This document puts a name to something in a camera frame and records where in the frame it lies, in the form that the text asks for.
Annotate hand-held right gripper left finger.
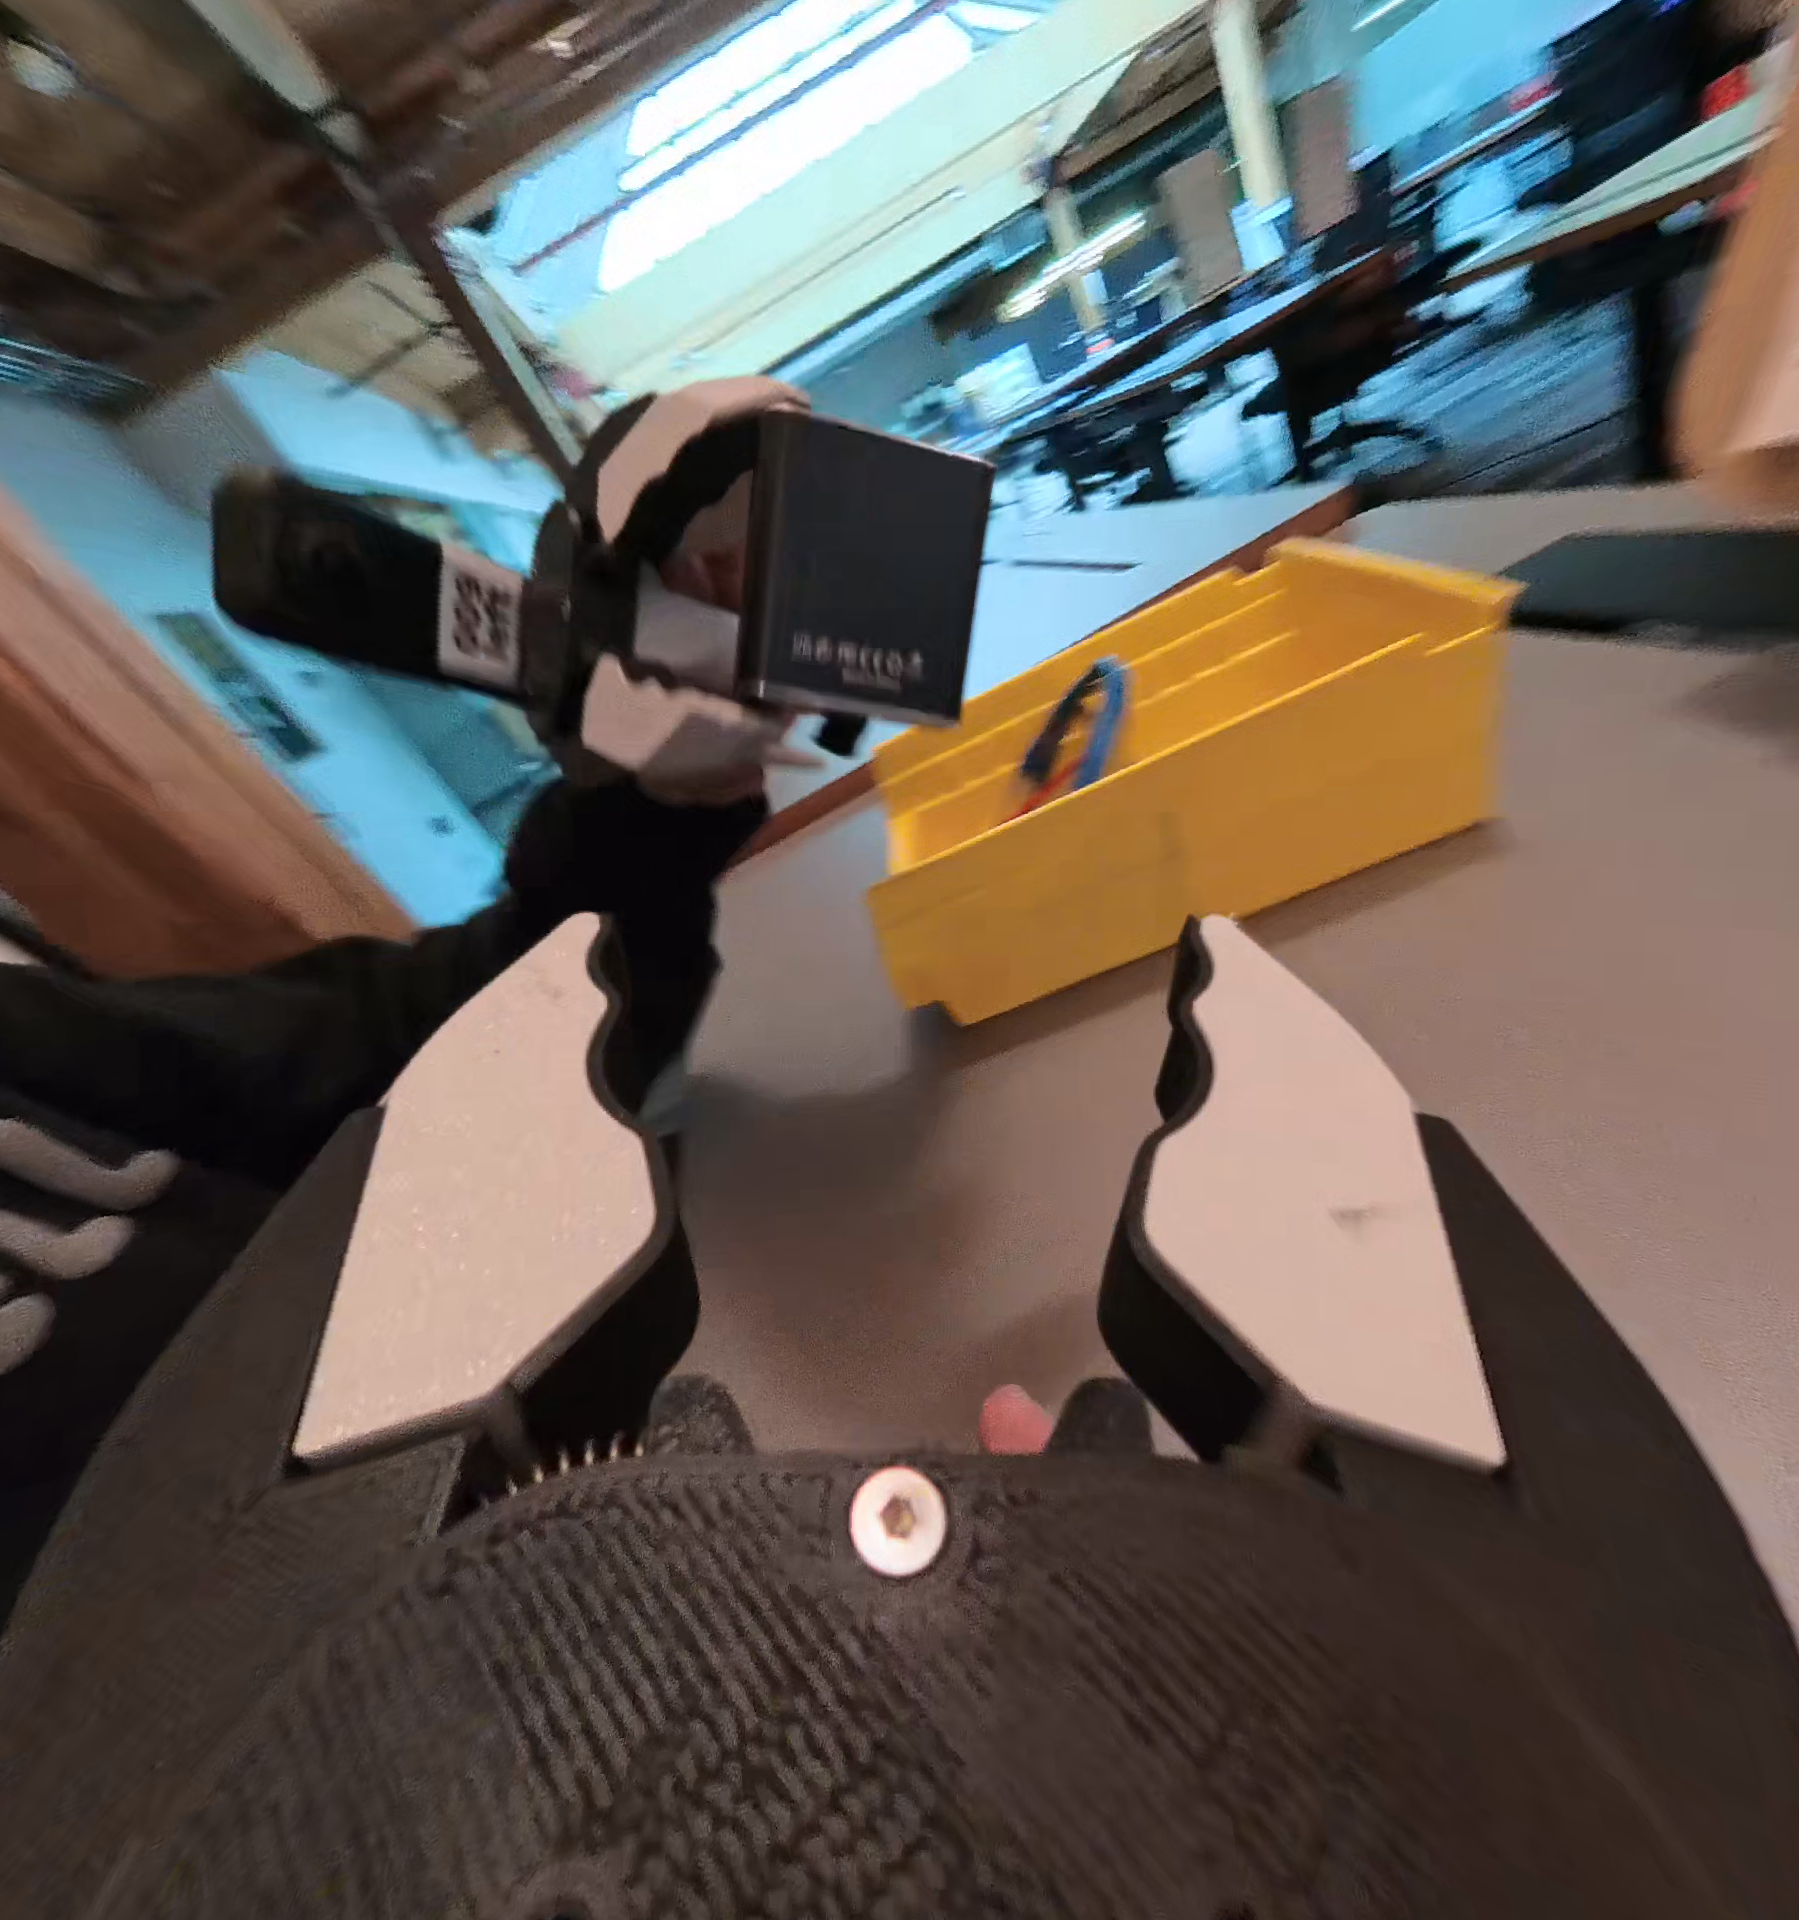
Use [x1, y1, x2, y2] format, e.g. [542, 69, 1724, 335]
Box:
[288, 912, 704, 1470]

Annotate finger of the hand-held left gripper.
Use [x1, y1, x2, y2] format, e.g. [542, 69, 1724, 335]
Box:
[584, 584, 830, 804]
[570, 377, 814, 546]

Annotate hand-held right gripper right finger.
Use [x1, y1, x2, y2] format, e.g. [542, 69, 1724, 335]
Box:
[1098, 912, 1512, 1471]

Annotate black network switch box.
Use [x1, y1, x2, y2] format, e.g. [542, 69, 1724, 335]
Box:
[734, 408, 996, 730]

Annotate red network cable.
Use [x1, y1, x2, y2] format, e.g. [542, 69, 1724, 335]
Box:
[1008, 749, 1104, 823]

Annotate blue network cable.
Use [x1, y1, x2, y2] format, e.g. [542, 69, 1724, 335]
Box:
[1022, 653, 1136, 794]

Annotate yellow plastic bin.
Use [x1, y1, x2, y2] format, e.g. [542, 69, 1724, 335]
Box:
[866, 536, 1524, 1029]

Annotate grey desk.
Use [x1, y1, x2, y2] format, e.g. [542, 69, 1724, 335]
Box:
[678, 516, 1799, 1772]

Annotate person's left hand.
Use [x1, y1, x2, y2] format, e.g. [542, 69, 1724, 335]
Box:
[664, 502, 762, 606]

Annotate person's black printed sweatshirt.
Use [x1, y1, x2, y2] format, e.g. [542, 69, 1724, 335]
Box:
[0, 960, 392, 1788]

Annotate black office chair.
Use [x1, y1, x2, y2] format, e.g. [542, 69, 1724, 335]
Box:
[1236, 150, 1456, 481]

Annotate black flat object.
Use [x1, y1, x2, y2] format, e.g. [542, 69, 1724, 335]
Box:
[1506, 528, 1799, 639]

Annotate wooden post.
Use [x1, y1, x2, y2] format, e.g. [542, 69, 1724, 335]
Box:
[0, 425, 414, 977]

